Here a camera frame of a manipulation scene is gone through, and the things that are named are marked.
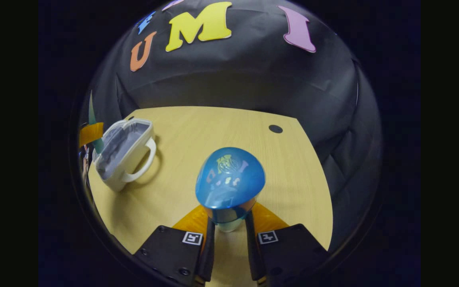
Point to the white hard-shell suitcase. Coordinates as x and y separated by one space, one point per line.
124 159

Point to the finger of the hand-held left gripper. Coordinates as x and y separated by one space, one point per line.
91 134

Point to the blue capped skin care bottle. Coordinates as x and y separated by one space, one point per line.
229 179

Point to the black backdrop cloth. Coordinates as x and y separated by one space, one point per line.
233 75

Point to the teal green strip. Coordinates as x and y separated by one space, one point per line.
92 111

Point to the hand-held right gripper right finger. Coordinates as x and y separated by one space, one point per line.
252 255

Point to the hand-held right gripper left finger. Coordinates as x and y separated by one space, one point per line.
209 255

